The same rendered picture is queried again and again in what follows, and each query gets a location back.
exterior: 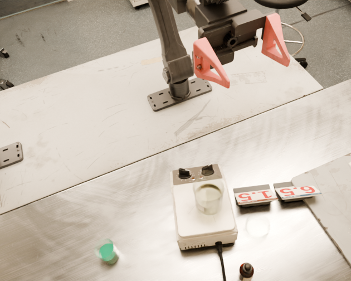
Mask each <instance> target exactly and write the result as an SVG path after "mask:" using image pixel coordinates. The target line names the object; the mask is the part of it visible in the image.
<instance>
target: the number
mask: <svg viewBox="0 0 351 281"><path fill-rule="evenodd" d="M277 190H278V192H279V193H280V194H281V196H282V197H285V196H295V195H304V194H309V193H318V192H319V191H318V190H316V189H315V188H314V187H313V186H305V187H291V188H282V189H277Z"/></svg>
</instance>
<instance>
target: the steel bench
mask: <svg viewBox="0 0 351 281"><path fill-rule="evenodd" d="M348 153H351V79H349V80H346V81H344V82H342V83H339V84H336V85H333V86H331V87H329V88H326V89H323V90H321V91H318V92H316V93H313V94H310V95H308V96H305V97H303V98H300V99H298V100H295V101H292V102H290V103H287V104H285V105H282V106H280V107H277V108H275V109H272V110H269V111H267V112H264V113H262V114H259V115H257V116H254V117H252V118H249V119H246V120H243V121H241V122H239V123H236V124H233V125H231V126H229V127H226V128H223V129H220V130H218V131H216V132H213V133H210V134H208V135H205V136H202V137H200V138H197V139H195V140H192V141H190V142H187V143H185V144H182V145H179V146H177V147H174V148H172V149H169V150H167V151H164V152H162V153H159V154H156V155H154V156H151V157H149V158H146V159H143V160H141V161H139V162H136V163H133V164H130V165H128V166H126V167H123V168H120V169H117V170H116V171H113V172H110V173H107V174H105V175H103V176H100V177H97V178H95V179H93V180H89V181H87V182H84V183H82V184H79V185H77V186H74V187H72V188H69V189H66V190H64V191H61V192H59V193H56V194H54V195H51V196H49V197H46V198H43V199H41V200H38V201H36V202H33V203H31V204H28V205H26V206H23V207H20V208H18V209H15V210H13V211H10V212H7V213H5V214H3V215H0V281H223V275H222V268H221V261H220V255H219V253H218V251H217V248H216V246H215V245H213V246H205V247H201V248H193V249H186V250H181V249H180V248H179V246H178V243H177V237H176V227H175V222H174V212H173V203H172V193H171V186H170V172H171V171H172V170H177V169H179V168H184V169H185V168H192V167H199V166H206V165H208V164H211V163H212V164H219V165H221V168H222V171H223V174H224V176H225V179H226V182H227V186H228V191H229V194H230V199H231V203H232V208H233V212H234V215H235V220H236V224H237V229H238V235H237V240H236V241H235V243H228V244H222V256H223V262H224V266H225V273H226V280H227V281H242V280H241V279H240V278H239V277H238V271H239V268H240V265H241V264H242V263H250V264H251V265H252V266H253V268H254V274H253V277H252V279H251V280H250V281H351V266H350V265H349V264H348V262H347V261H346V260H345V258H344V257H343V256H342V254H341V252H340V251H339V250H338V248H337V247H336V246H335V244H334V243H333V241H332V240H331V238H330V237H329V236H328V234H327V233H326V232H325V230H324V229H323V227H322V226H321V225H320V223H319V222H318V220H317V219H316V218H315V216H314V215H313V213H312V212H311V211H310V209H309V208H308V207H307V205H306V204H305V202H304V201H303V200H300V201H290V202H284V200H277V201H270V204H267V205H258V206H249V207H242V205H236V200H235V195H234V191H233V188H239V187H248V186H257V185H266V184H269V185H270V188H271V190H272V192H273V193H274V194H275V196H276V197H277V195H276V192H275V189H274V185H273V183H280V182H290V181H291V179H292V178H293V177H295V176H298V175H300V174H302V173H304V172H307V171H309V170H311V169H314V168H316V167H319V166H321V165H323V164H326V163H328V162H330V161H332V160H335V159H337V158H339V157H342V156H344V155H346V154H348ZM254 213H259V214H263V215H265V216H266V217H267V218H268V220H269V221H270V225H271V227H270V231H269V233H268V235H267V236H266V237H265V238H263V239H254V238H252V237H250V236H249V235H248V234H247V232H246V230H245V223H246V219H247V218H248V216H250V215H251V214H254ZM102 238H109V239H111V240H112V241H113V243H114V245H115V246H116V247H117V248H118V250H119V252H120V257H119V260H118V261H117V262H116V263H115V264H113V265H106V264H104V263H103V262H102V261H101V260H100V259H99V258H98V257H96V256H95V254H94V245H95V244H96V242H97V241H98V240H100V239H102Z"/></svg>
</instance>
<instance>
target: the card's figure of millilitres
mask: <svg viewBox="0 0 351 281"><path fill-rule="evenodd" d="M236 196H237V198H238V200H239V202H243V201H252V200H261V199H266V198H275V196H274V194H273V193H272V192H271V190H267V191H258V192H249V193H240V194H236Z"/></svg>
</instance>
